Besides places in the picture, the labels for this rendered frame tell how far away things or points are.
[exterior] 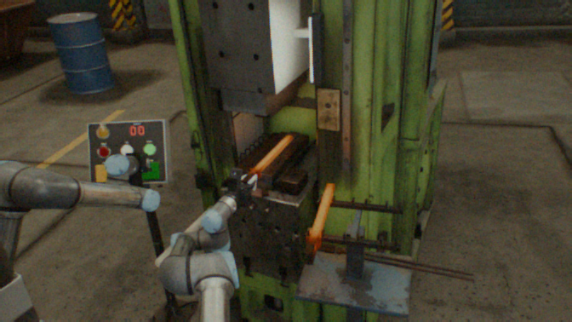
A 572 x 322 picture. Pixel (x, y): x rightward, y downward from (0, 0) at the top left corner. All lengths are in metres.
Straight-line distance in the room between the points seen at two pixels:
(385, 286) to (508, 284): 1.40
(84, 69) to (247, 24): 4.84
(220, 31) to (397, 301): 1.17
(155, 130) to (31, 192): 0.83
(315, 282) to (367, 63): 0.83
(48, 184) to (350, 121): 1.10
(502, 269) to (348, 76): 1.77
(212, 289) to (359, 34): 1.02
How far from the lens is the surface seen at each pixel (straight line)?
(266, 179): 2.02
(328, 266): 1.87
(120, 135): 2.20
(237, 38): 1.82
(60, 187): 1.45
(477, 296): 2.96
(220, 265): 1.43
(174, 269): 1.46
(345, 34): 1.80
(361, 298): 1.75
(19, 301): 1.13
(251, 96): 1.87
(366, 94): 1.84
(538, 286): 3.14
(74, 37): 6.40
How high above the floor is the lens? 2.00
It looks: 29 degrees down
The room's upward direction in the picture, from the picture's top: 4 degrees counter-clockwise
